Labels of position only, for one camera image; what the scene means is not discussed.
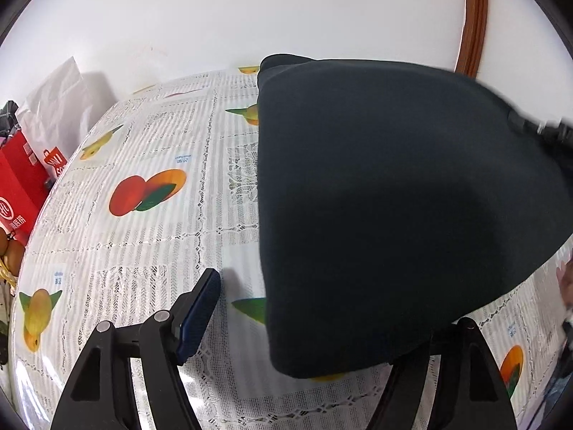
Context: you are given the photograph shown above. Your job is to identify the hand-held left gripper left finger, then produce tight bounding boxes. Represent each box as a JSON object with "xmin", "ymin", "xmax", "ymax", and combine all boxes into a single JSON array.
[{"xmin": 50, "ymin": 268, "xmax": 222, "ymax": 430}]

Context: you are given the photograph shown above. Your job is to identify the person's dark clothing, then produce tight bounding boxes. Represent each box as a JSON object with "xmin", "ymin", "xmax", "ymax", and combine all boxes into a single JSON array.
[{"xmin": 535, "ymin": 255, "xmax": 573, "ymax": 430}]

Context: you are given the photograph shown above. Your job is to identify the black t-shirt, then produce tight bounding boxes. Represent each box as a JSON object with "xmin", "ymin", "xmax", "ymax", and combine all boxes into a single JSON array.
[{"xmin": 256, "ymin": 54, "xmax": 570, "ymax": 379}]

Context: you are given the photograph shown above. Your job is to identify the brown eggs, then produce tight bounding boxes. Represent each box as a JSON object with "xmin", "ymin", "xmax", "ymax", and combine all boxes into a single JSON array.
[{"xmin": 0, "ymin": 228, "xmax": 26, "ymax": 275}]

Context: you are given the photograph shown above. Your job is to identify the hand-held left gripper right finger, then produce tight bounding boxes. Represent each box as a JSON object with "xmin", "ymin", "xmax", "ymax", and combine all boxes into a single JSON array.
[{"xmin": 365, "ymin": 317, "xmax": 521, "ymax": 430}]

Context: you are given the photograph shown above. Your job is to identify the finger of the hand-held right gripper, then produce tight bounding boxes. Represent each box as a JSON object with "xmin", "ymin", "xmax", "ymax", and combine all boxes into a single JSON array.
[{"xmin": 507, "ymin": 110, "xmax": 573, "ymax": 148}]

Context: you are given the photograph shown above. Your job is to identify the red paper bag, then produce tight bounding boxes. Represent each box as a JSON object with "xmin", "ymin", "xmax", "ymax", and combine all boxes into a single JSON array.
[{"xmin": 0, "ymin": 132, "xmax": 69, "ymax": 245}]

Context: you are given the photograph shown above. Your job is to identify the white plastic bag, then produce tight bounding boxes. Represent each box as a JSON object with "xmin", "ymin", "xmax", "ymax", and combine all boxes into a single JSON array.
[{"xmin": 18, "ymin": 56, "xmax": 118, "ymax": 158}]

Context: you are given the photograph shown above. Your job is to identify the brown wooden frame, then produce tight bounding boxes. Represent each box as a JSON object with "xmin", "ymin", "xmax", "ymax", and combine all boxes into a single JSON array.
[{"xmin": 454, "ymin": 0, "xmax": 488, "ymax": 80}]

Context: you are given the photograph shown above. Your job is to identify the black device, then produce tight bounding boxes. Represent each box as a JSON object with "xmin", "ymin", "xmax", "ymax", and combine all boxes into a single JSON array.
[{"xmin": 0, "ymin": 100, "xmax": 21, "ymax": 145}]

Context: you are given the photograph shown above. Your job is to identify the fruit print tablecloth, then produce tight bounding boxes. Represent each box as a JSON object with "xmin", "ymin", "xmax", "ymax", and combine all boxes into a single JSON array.
[{"xmin": 0, "ymin": 65, "xmax": 573, "ymax": 430}]

